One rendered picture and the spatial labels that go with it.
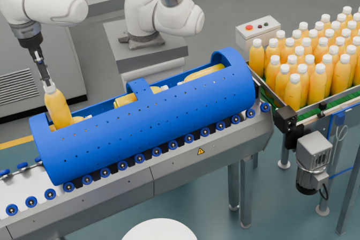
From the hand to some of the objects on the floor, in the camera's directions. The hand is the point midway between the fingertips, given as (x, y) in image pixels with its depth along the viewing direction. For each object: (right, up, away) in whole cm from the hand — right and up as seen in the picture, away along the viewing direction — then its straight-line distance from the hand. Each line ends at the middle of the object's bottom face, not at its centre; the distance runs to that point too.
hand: (47, 81), depth 154 cm
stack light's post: (+138, -81, +100) cm, 189 cm away
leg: (+80, -71, +118) cm, 159 cm away
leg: (+85, -80, +109) cm, 159 cm away
